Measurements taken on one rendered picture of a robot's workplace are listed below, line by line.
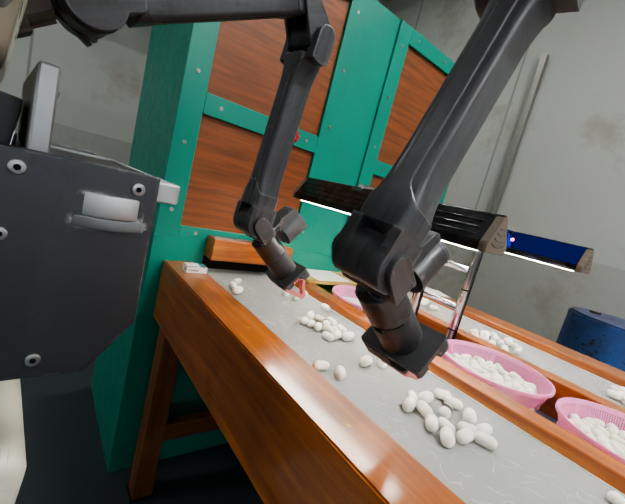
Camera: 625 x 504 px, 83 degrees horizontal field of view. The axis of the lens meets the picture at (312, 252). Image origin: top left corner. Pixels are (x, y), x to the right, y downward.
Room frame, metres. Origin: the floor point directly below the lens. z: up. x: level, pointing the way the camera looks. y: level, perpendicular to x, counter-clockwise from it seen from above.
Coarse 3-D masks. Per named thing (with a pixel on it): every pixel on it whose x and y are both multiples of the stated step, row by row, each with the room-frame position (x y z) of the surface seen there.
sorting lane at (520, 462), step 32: (224, 288) 0.99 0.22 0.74; (256, 288) 1.07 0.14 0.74; (288, 320) 0.87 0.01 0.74; (320, 352) 0.73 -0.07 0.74; (352, 352) 0.77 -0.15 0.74; (352, 384) 0.63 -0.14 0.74; (384, 384) 0.66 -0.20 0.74; (416, 384) 0.70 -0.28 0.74; (448, 384) 0.74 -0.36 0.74; (384, 416) 0.55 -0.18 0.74; (416, 416) 0.57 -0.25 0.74; (480, 416) 0.63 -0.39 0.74; (416, 448) 0.48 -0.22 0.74; (448, 448) 0.51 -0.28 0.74; (480, 448) 0.53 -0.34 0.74; (512, 448) 0.55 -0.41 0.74; (544, 448) 0.58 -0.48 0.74; (448, 480) 0.43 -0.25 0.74; (480, 480) 0.45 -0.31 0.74; (512, 480) 0.47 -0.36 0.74; (544, 480) 0.49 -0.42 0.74; (576, 480) 0.51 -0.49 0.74
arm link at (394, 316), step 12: (360, 288) 0.42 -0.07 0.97; (360, 300) 0.41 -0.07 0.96; (372, 300) 0.40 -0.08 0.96; (384, 300) 0.39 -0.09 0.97; (408, 300) 0.42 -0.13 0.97; (372, 312) 0.40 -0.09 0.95; (384, 312) 0.40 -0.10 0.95; (396, 312) 0.40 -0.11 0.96; (408, 312) 0.41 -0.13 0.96; (372, 324) 0.43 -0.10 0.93; (384, 324) 0.41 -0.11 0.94; (396, 324) 0.41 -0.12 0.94
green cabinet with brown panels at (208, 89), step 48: (336, 0) 1.30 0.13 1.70; (192, 48) 1.02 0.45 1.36; (240, 48) 1.12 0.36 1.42; (336, 48) 1.33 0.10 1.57; (384, 48) 1.47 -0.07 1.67; (432, 48) 1.62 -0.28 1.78; (144, 96) 1.38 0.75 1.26; (192, 96) 1.04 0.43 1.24; (240, 96) 1.14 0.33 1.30; (336, 96) 1.35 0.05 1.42; (384, 96) 1.50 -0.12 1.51; (432, 96) 1.70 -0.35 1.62; (144, 144) 1.28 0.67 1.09; (192, 144) 1.05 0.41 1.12; (240, 144) 1.16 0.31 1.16; (336, 144) 1.40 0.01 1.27; (384, 144) 1.56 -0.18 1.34; (192, 192) 1.09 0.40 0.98; (240, 192) 1.18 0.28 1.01; (288, 192) 1.30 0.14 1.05
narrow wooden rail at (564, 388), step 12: (420, 312) 1.21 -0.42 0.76; (432, 324) 1.15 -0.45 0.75; (444, 324) 1.13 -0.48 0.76; (456, 336) 1.08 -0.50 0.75; (468, 336) 1.06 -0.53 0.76; (492, 348) 1.00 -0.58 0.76; (516, 372) 0.93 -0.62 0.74; (540, 372) 0.90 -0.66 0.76; (564, 384) 0.85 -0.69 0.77; (564, 396) 0.84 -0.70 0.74; (576, 396) 0.83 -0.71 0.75; (588, 396) 0.81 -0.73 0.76; (540, 408) 0.87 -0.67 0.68; (552, 408) 0.85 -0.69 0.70; (612, 408) 0.78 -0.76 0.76; (624, 408) 0.80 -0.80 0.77
